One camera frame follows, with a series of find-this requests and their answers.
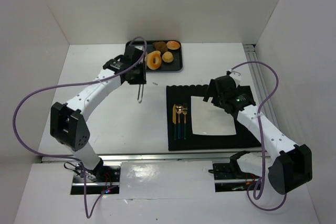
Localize gold knife teal handle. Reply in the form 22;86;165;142
172;104;177;141

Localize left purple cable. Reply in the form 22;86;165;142
12;36;148;219

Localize aluminium rail frame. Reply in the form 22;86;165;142
38;43;267;160

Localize purple cable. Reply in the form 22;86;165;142
12;36;148;219
227;61;287;211

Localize silver metal tongs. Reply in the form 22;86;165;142
137;84;144;104

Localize white square plate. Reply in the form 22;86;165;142
191;96;236;136

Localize black placemat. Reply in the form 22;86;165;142
166;84;261;151

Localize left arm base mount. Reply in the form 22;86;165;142
64;162;121;195

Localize gold fork teal handle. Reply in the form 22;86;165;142
182;102;188;140

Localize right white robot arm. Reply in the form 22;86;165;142
203;71;313;195

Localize dark brown chocolate bread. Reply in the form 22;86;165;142
153;41;168;54

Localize small round tan bun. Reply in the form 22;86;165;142
162;51;174;63

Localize round bun with white top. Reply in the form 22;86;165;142
166;40;181;50

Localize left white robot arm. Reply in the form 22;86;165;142
50;46;146;180

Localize tan ring donut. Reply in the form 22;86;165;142
145;50;162;70

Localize gold spoon teal handle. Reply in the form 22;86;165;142
175;104;183;139

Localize black serving tray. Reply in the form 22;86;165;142
125;40;183;72

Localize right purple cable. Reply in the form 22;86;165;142
227;61;287;211

